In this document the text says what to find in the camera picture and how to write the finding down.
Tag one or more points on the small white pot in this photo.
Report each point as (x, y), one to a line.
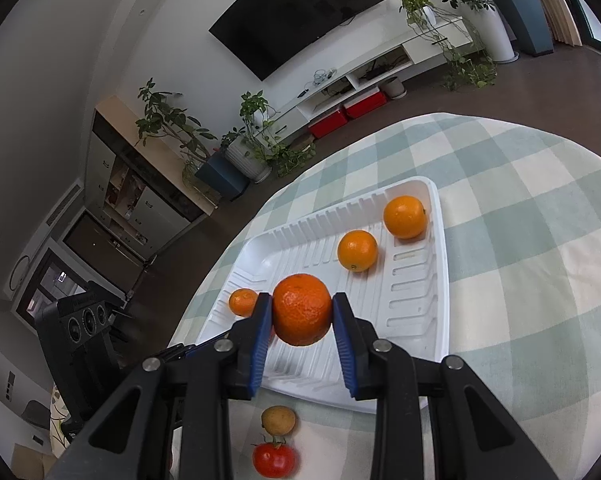
(393, 88)

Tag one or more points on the large orange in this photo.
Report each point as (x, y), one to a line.
(242, 302)

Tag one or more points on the small orange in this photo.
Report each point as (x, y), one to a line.
(405, 217)
(357, 251)

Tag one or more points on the white plastic tray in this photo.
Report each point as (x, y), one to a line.
(405, 295)

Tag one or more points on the left red storage box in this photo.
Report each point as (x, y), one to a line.
(321, 127)

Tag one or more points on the blue square planter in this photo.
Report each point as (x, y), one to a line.
(529, 24)
(222, 176)

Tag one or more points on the wooden shelf cabinet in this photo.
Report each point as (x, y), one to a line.
(135, 188)

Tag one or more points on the red storage box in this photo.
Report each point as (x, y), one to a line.
(321, 127)
(365, 103)

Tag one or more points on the small red tomato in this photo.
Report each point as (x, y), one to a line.
(274, 459)

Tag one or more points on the blue square planter left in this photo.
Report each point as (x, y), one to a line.
(222, 176)

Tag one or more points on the brown kiwi fruit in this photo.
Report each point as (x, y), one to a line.
(278, 420)

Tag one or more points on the green checkered tablecloth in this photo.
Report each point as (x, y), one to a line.
(522, 214)

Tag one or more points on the black wall television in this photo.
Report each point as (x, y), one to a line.
(265, 34)

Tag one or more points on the white tv cabinet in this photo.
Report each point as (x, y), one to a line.
(408, 50)

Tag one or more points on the blue square planter right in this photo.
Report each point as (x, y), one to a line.
(529, 24)

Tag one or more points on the dark orange mandarin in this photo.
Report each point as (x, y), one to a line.
(302, 310)

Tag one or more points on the right red storage box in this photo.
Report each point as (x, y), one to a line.
(365, 103)

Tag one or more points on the black camera box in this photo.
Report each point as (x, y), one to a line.
(84, 318)

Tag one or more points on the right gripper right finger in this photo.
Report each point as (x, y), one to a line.
(474, 436)

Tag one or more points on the white round planter right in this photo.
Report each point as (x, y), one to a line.
(493, 35)

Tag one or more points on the white ribbed planter left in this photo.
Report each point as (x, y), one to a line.
(243, 157)

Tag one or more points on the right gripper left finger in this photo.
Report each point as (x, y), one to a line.
(130, 437)

